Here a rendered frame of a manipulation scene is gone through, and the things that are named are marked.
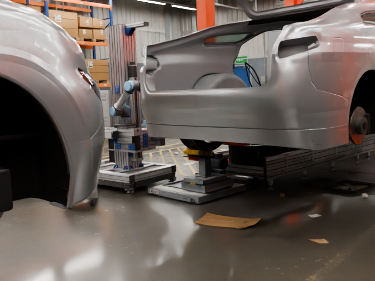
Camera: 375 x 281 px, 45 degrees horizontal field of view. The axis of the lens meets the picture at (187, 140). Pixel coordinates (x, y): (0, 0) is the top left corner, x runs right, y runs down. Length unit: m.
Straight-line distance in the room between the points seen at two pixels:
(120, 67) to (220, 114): 2.51
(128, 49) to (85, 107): 3.88
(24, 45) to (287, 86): 1.93
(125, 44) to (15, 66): 4.09
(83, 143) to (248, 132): 1.71
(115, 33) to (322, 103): 3.23
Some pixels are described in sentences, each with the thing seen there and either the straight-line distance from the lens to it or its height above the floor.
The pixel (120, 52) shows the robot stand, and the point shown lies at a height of 1.69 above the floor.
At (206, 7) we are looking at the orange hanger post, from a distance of 5.75.
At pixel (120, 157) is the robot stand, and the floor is 0.37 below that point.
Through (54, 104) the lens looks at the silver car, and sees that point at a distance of 1.87.
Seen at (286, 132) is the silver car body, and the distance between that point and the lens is 3.29.
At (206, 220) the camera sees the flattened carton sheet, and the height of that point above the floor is 0.01.
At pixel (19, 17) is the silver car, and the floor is 1.50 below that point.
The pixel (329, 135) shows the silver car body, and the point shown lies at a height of 0.84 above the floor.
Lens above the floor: 1.22
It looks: 7 degrees down
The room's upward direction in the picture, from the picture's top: 2 degrees counter-clockwise
